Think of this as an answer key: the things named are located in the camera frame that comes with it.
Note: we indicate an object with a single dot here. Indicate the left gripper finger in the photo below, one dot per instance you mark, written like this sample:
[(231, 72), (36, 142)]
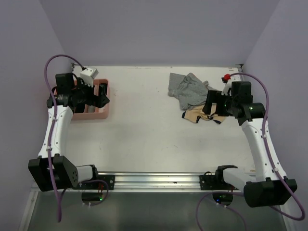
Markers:
[(102, 88), (102, 100)]

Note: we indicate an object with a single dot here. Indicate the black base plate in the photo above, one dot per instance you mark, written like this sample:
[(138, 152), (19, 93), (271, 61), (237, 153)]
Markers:
[(209, 182), (101, 182)]

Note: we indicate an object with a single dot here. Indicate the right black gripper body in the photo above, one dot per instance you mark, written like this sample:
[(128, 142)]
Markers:
[(228, 101)]

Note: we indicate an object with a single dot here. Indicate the grey rolled cloth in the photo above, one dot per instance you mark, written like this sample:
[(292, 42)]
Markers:
[(91, 109)]

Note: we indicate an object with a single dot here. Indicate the aluminium mounting rail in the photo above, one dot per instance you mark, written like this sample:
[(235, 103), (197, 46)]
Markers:
[(147, 182)]

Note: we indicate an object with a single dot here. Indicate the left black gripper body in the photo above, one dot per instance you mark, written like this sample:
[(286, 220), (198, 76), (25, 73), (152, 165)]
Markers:
[(86, 96)]

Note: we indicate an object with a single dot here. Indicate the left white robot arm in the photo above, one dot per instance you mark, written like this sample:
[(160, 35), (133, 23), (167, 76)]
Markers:
[(51, 170)]

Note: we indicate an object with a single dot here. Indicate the beige navy-trimmed underwear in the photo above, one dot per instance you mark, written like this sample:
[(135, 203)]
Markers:
[(195, 114)]

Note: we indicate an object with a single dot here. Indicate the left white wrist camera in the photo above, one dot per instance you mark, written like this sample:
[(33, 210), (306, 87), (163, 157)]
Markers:
[(88, 75)]

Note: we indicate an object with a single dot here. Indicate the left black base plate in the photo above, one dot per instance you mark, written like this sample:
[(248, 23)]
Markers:
[(101, 182)]

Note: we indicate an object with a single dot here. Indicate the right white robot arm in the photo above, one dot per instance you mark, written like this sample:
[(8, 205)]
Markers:
[(270, 186)]

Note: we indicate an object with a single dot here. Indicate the grey striped underwear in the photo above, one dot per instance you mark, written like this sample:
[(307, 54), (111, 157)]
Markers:
[(188, 90)]

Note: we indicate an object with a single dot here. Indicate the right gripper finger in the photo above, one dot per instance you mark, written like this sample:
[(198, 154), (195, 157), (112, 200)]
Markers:
[(211, 99), (221, 109)]

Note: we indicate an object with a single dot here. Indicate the red cable connector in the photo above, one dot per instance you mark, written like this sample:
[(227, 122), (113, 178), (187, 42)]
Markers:
[(226, 77)]

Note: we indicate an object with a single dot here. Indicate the pink divided storage tray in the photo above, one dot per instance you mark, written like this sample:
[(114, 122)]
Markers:
[(66, 93)]

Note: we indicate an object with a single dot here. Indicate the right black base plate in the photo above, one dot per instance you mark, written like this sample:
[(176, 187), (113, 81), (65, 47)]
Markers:
[(209, 182)]

